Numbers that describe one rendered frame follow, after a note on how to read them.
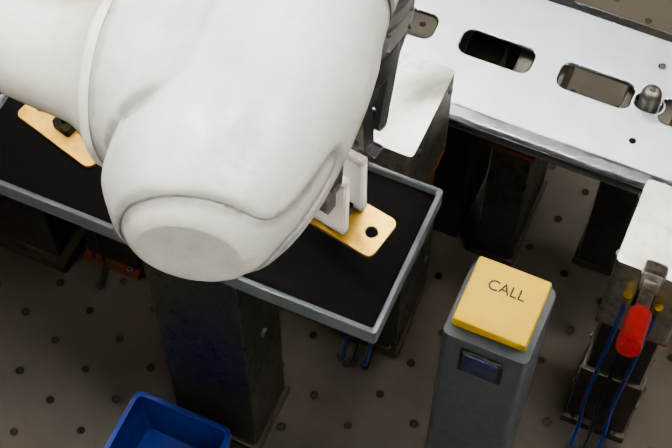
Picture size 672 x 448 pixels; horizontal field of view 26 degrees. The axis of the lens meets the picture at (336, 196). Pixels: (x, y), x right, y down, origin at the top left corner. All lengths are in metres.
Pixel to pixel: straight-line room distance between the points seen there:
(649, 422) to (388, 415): 0.28
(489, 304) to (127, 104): 0.50
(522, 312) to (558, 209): 0.59
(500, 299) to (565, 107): 0.34
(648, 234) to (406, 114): 0.23
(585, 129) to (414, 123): 0.21
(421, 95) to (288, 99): 0.61
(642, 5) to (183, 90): 1.28
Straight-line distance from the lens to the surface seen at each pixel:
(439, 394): 1.23
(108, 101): 0.69
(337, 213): 1.06
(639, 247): 1.27
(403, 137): 1.25
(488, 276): 1.13
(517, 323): 1.11
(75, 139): 1.20
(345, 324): 1.10
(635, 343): 1.15
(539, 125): 1.40
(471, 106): 1.40
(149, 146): 0.66
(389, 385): 1.58
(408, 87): 1.28
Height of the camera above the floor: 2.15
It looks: 59 degrees down
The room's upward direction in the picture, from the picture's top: straight up
